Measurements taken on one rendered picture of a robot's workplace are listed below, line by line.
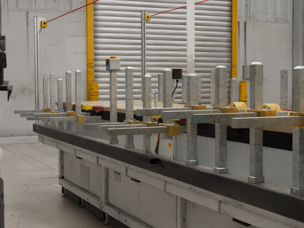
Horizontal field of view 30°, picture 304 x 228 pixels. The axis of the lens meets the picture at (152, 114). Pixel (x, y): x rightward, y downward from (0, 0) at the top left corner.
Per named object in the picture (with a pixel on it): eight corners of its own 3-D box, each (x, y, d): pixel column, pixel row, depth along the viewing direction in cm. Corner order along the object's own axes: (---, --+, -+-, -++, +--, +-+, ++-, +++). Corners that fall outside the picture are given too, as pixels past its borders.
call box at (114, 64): (109, 71, 340) (109, 58, 340) (106, 71, 347) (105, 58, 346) (120, 71, 343) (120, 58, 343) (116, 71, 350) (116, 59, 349)
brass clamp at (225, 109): (225, 120, 222) (225, 107, 222) (208, 118, 234) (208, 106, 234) (239, 120, 224) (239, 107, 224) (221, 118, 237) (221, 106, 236)
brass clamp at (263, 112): (263, 124, 199) (263, 110, 199) (242, 122, 211) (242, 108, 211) (277, 124, 202) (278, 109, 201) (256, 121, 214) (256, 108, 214)
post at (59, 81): (59, 138, 458) (58, 78, 456) (58, 137, 462) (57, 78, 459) (63, 138, 460) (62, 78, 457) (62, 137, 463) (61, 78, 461)
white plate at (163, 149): (171, 161, 268) (171, 140, 267) (149, 154, 292) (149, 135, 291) (173, 161, 268) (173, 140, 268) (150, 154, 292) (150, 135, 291)
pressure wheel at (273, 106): (266, 100, 234) (257, 109, 240) (273, 117, 230) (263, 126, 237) (278, 100, 236) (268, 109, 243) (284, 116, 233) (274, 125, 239)
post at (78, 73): (77, 136, 413) (76, 70, 410) (75, 135, 416) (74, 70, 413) (81, 135, 414) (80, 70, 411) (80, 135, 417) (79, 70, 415)
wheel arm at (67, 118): (42, 123, 398) (42, 117, 397) (40, 123, 401) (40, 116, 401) (101, 121, 415) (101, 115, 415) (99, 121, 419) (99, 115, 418)
